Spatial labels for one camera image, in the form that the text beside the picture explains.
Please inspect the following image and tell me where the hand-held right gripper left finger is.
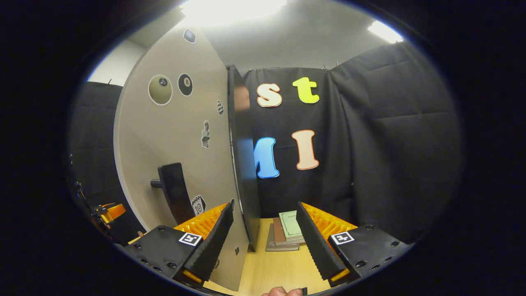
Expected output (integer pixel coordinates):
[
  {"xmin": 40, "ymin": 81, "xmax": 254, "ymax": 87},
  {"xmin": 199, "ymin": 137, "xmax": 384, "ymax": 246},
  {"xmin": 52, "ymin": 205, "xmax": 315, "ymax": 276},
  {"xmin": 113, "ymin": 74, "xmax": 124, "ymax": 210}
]
[{"xmin": 123, "ymin": 201, "xmax": 235, "ymax": 287}]

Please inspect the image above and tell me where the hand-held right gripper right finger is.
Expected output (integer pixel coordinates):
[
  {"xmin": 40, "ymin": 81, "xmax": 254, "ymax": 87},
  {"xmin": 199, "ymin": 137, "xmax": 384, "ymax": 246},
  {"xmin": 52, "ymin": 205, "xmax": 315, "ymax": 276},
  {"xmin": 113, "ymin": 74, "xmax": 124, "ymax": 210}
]
[{"xmin": 296, "ymin": 201, "xmax": 411, "ymax": 287}]

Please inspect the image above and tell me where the black cabinet door handle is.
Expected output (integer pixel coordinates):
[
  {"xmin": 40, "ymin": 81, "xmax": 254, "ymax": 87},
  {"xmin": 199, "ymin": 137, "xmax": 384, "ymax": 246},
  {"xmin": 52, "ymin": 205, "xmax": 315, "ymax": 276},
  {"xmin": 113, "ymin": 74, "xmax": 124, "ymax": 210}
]
[{"xmin": 150, "ymin": 162, "xmax": 197, "ymax": 225}]

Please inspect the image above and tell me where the beige cabinet door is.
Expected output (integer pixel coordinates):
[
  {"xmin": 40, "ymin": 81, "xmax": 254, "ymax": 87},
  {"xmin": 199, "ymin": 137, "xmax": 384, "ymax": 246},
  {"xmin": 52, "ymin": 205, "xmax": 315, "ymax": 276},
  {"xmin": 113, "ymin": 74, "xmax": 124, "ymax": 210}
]
[{"xmin": 113, "ymin": 25, "xmax": 251, "ymax": 292}]

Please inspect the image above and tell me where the brown book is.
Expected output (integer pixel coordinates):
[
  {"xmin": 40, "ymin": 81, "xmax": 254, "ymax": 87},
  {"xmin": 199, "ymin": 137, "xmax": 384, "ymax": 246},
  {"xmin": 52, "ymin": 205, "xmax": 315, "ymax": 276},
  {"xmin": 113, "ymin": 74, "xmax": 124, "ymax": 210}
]
[{"xmin": 273, "ymin": 217, "xmax": 305, "ymax": 246}]

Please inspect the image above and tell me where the black backdrop cloth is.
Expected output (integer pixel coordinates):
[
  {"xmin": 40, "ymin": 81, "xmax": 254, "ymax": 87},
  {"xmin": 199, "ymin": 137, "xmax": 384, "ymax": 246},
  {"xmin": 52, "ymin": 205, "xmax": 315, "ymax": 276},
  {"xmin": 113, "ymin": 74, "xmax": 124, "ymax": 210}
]
[{"xmin": 68, "ymin": 41, "xmax": 463, "ymax": 247}]

